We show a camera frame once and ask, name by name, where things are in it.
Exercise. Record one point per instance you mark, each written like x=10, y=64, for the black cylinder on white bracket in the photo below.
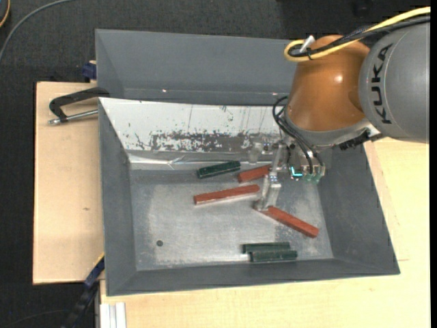
x=355, y=141

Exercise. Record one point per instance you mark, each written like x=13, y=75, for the red-brown flat block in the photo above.
x=290, y=220
x=253, y=173
x=225, y=194

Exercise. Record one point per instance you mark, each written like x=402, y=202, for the grey metal bin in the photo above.
x=191, y=231

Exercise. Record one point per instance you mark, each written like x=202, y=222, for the dark green flat block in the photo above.
x=273, y=256
x=266, y=246
x=218, y=169

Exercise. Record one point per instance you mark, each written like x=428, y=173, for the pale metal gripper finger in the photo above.
x=261, y=151
x=268, y=195

